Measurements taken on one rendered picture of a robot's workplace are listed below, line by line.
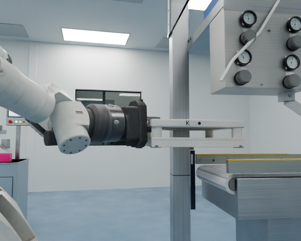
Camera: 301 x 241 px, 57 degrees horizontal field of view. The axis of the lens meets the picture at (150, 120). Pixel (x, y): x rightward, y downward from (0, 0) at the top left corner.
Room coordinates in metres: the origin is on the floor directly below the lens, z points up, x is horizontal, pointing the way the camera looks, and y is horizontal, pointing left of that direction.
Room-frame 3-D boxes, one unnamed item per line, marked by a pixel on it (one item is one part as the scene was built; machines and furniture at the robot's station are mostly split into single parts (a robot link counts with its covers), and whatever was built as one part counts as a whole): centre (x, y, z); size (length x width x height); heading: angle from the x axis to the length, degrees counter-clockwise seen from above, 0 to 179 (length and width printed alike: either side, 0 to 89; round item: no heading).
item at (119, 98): (5.74, 0.86, 1.43); 1.38 x 0.01 x 1.16; 103
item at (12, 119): (3.12, 1.49, 1.07); 0.23 x 0.10 x 0.62; 103
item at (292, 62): (0.67, -0.34, 1.17); 0.04 x 0.01 x 0.04; 97
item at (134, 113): (0.69, 0.07, 1.02); 0.12 x 0.10 x 0.13; 130
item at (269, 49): (0.72, -0.28, 1.20); 0.22 x 0.11 x 0.20; 97
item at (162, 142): (0.82, -0.11, 0.97); 0.24 x 0.24 x 0.02; 8
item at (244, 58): (0.65, -0.22, 1.17); 0.04 x 0.01 x 0.04; 97
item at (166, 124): (0.82, -0.11, 1.02); 0.25 x 0.24 x 0.02; 8
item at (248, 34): (0.65, -0.23, 1.23); 0.03 x 0.02 x 0.04; 97
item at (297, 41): (0.66, -0.35, 1.22); 0.03 x 0.02 x 0.04; 97
